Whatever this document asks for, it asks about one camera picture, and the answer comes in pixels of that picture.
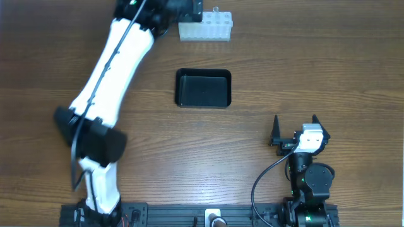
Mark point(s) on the white test tube rack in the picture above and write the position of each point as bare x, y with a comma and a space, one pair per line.
205, 30

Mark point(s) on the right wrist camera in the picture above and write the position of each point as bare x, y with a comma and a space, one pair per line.
311, 137

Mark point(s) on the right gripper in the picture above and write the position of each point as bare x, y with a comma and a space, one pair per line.
282, 142

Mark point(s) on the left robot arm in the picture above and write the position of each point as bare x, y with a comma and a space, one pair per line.
120, 63

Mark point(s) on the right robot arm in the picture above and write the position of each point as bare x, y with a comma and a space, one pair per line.
311, 183

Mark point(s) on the black tray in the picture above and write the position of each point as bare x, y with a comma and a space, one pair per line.
205, 91

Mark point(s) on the mounting rail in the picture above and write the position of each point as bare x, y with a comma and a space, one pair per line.
176, 217

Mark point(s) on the clear test tube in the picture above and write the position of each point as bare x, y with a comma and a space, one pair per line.
183, 91
216, 9

